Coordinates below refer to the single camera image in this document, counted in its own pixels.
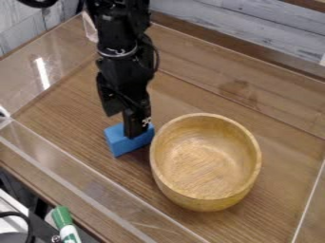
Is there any green and white marker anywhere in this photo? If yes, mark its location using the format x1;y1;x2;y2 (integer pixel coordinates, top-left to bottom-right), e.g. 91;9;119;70
51;206;83;243

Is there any brown wooden bowl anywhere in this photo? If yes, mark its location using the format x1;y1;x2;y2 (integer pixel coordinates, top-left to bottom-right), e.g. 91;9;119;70
150;113;262;212

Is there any blue foam block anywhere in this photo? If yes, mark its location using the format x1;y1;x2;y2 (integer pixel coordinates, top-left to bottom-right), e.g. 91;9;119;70
104;123;155;158

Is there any black cable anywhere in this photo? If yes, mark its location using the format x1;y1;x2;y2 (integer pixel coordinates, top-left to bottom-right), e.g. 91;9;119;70
0;211;36;243

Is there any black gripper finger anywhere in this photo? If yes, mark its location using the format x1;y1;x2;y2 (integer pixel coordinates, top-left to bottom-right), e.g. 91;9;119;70
96;73;124;117
121;103;151;139

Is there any clear acrylic tray wall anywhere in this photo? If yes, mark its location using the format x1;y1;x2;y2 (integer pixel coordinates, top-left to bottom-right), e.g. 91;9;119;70
0;118;207;243

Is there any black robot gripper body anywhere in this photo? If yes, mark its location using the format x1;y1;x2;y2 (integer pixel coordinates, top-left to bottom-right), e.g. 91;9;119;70
96;46;160;109

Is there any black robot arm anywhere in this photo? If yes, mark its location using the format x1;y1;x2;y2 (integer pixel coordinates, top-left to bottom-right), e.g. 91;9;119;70
85;0;160;139

